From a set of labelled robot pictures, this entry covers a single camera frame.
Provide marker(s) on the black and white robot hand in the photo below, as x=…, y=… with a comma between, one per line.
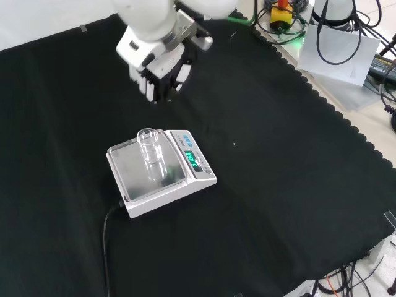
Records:
x=157, y=60

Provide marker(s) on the black bench cloth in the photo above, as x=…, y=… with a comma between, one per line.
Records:
x=216, y=173

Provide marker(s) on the grey tape strip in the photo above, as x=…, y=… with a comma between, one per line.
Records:
x=83, y=28

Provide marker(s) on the small clear glass beaker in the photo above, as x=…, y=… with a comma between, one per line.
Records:
x=151, y=151

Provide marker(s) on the black power adapter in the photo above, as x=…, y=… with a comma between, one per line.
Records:
x=382, y=68

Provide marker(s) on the white electronic balance steel pan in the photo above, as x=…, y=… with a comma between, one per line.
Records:
x=161, y=173

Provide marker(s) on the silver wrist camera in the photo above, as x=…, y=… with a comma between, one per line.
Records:
x=202, y=41

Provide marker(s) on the yellow stop button box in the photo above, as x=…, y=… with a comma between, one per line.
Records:
x=281, y=19

